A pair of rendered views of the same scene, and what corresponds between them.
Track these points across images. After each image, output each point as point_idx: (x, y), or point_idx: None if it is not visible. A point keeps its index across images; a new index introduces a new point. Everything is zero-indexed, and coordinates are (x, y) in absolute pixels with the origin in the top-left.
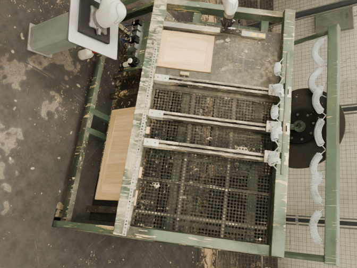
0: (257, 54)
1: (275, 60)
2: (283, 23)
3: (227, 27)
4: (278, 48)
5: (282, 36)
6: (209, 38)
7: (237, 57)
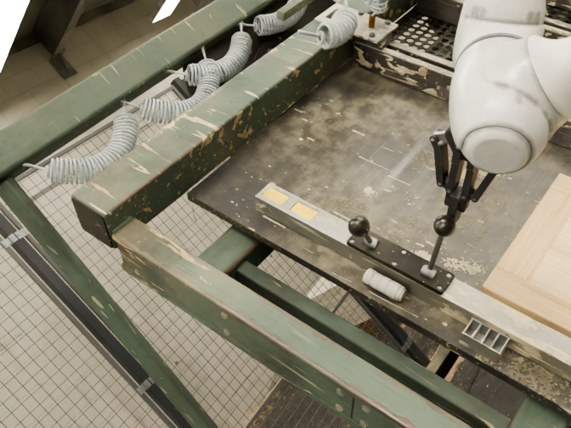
0: (332, 166)
1: (284, 128)
2: (161, 183)
3: (458, 183)
4: (243, 154)
5: (207, 151)
6: (511, 288)
7: (417, 186)
